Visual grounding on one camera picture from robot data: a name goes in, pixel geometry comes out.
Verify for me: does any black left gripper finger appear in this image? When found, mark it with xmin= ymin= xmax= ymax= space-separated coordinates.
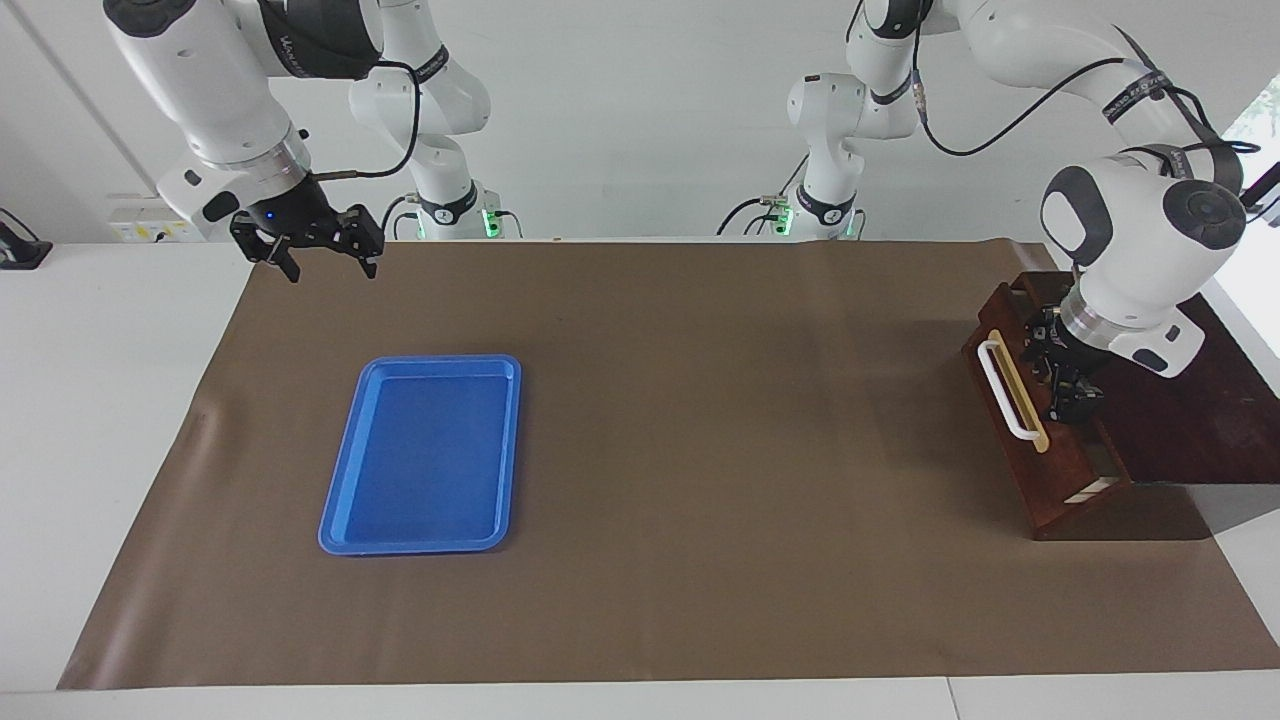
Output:
xmin=1045 ymin=366 xmax=1108 ymax=426
xmin=1020 ymin=306 xmax=1063 ymax=381

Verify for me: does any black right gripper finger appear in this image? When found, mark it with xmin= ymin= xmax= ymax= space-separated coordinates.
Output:
xmin=333 ymin=204 xmax=387 ymax=280
xmin=229 ymin=213 xmax=302 ymax=285

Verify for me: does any wooden drawer with white handle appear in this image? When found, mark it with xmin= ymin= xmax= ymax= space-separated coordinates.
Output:
xmin=962 ymin=283 xmax=1119 ymax=533

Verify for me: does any dark wooden cabinet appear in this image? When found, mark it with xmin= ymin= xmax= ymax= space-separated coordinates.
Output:
xmin=1005 ymin=270 xmax=1280 ymax=542

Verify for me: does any blue plastic tray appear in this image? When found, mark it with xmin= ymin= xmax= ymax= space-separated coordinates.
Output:
xmin=318 ymin=354 xmax=523 ymax=557

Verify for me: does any bright window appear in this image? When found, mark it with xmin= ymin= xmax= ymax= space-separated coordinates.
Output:
xmin=1215 ymin=70 xmax=1280 ymax=201

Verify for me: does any brown table mat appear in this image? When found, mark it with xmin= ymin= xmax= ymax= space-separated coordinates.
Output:
xmin=58 ymin=238 xmax=1280 ymax=691

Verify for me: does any black right arm base cable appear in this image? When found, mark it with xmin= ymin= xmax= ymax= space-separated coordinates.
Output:
xmin=378 ymin=193 xmax=421 ymax=241

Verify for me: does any black arm base cable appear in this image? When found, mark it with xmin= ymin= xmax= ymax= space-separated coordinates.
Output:
xmin=378 ymin=193 xmax=421 ymax=241
xmin=715 ymin=195 xmax=801 ymax=237

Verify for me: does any black desk mount base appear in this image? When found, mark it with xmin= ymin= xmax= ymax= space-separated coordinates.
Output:
xmin=0 ymin=208 xmax=53 ymax=271

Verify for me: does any black left arm base cable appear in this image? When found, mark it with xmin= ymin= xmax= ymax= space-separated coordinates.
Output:
xmin=715 ymin=195 xmax=801 ymax=237

